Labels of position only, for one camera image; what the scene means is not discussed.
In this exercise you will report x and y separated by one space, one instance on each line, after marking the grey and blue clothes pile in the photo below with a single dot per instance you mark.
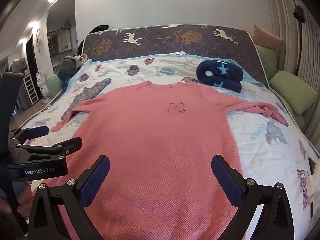
67 65

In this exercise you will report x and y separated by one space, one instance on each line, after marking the black rectangular device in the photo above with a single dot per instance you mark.
311 165

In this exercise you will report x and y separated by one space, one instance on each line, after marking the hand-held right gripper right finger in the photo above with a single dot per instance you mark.
226 182

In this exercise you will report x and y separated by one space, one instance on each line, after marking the white shelf rack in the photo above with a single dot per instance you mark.
30 90

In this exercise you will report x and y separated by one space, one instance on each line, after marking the deer print mattress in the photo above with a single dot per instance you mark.
155 40

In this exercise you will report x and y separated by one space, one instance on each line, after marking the white rabbit figurine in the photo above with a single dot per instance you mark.
41 82

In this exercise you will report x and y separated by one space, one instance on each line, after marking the navy star print blanket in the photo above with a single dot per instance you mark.
225 80

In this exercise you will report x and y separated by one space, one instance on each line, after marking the pink sweater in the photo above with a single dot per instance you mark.
160 142

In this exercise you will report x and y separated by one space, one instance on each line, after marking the green bench cushion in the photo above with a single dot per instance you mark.
300 121

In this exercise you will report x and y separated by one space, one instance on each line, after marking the blue floral patterned garment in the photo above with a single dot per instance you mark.
92 92

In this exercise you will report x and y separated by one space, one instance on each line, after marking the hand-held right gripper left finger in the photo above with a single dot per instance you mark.
93 182

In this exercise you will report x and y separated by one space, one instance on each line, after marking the large green pillow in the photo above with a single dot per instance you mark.
292 92

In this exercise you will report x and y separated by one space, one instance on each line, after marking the white clothes hangers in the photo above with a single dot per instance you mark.
83 57

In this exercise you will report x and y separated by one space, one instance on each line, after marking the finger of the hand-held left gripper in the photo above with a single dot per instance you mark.
72 143
37 131

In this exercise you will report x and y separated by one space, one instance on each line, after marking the seashell print quilt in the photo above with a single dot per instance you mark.
262 142

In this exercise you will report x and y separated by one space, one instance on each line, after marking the white power strip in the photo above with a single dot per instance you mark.
316 182

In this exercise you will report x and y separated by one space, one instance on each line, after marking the black cloth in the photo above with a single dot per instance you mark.
100 28

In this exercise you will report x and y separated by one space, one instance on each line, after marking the person's left hand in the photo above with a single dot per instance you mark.
25 202

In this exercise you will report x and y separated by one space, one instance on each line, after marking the peach pillow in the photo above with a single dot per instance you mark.
265 38

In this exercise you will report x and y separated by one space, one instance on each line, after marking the beige curtain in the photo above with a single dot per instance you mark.
310 67

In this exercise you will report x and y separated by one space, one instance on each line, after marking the small green pillow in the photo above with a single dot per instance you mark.
267 60
52 85

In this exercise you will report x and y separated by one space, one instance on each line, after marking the black floor lamp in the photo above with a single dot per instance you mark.
298 11

